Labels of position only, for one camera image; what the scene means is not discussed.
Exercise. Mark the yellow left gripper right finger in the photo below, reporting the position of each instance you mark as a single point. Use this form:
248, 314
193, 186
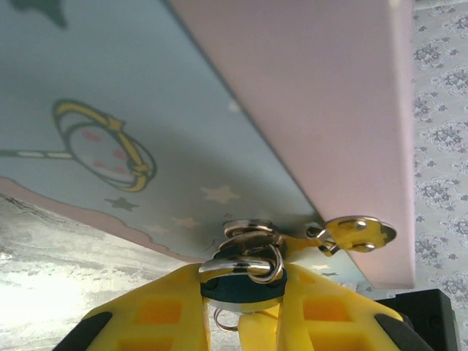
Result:
329, 311

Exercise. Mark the silver hasp latch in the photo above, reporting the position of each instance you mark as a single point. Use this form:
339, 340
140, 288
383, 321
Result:
358, 230

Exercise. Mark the blue cartoon tin box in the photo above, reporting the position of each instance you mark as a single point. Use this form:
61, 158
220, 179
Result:
146, 91

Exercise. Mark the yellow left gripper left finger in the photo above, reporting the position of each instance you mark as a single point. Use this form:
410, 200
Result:
157, 311

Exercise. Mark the small dark blue padlock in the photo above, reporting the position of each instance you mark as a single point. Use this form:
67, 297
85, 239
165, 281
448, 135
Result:
241, 289

